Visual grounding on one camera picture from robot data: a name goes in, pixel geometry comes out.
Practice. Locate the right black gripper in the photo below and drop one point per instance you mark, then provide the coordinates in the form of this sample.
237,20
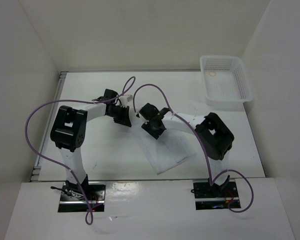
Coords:
146,126

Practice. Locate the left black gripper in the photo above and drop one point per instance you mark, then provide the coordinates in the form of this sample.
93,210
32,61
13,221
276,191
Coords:
124,120

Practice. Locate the white skirt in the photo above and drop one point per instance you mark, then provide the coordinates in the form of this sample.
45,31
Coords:
168,151

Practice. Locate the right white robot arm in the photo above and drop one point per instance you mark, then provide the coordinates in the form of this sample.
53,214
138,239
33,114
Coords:
214,137

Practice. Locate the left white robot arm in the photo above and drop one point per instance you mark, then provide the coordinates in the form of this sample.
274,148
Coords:
69,130

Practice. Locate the white perforated plastic basket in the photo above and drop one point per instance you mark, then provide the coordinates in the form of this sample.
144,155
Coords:
226,82

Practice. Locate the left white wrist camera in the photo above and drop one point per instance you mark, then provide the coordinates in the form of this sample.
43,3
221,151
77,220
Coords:
125,99

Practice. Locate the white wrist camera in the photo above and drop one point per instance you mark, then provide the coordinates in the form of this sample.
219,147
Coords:
125,99
143,114

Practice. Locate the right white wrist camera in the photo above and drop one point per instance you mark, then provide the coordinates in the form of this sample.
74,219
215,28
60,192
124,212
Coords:
143,114

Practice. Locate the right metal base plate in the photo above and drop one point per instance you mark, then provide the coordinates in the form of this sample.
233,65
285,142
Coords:
215,197

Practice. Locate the metal base plate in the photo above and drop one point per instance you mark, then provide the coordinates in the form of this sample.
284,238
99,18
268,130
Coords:
215,197
73,202

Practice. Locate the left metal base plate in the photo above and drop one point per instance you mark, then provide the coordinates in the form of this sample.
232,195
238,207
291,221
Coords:
73,202

